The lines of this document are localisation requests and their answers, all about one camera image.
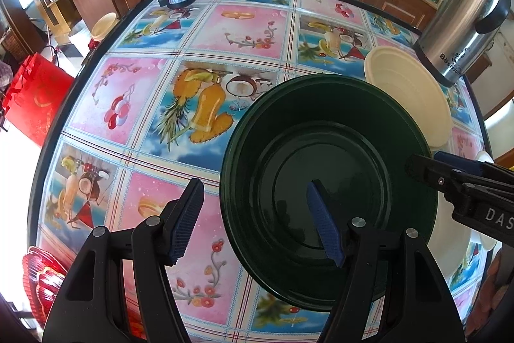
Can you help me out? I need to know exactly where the person's right hand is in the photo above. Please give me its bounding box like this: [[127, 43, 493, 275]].
[[468, 242, 514, 331]]

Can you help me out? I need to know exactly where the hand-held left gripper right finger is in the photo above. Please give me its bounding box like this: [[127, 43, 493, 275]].
[[307, 179, 468, 343]]

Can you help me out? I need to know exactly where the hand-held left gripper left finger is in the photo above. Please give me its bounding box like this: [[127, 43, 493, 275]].
[[42, 178, 205, 343]]

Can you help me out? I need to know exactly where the red paper bag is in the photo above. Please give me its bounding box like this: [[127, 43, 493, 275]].
[[6, 51, 77, 149]]

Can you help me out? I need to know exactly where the cream bowl on stool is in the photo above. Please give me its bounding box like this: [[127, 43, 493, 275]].
[[90, 13, 120, 43]]

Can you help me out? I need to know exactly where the stainless steel thermos dispenser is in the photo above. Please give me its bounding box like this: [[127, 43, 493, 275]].
[[413, 0, 512, 88]]

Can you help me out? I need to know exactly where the dark green plastic bowl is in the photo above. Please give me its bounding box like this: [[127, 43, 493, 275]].
[[220, 75, 439, 313]]

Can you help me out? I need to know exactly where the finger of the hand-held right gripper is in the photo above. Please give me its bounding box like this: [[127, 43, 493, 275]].
[[405, 153, 458, 199], [436, 151, 514, 183]]

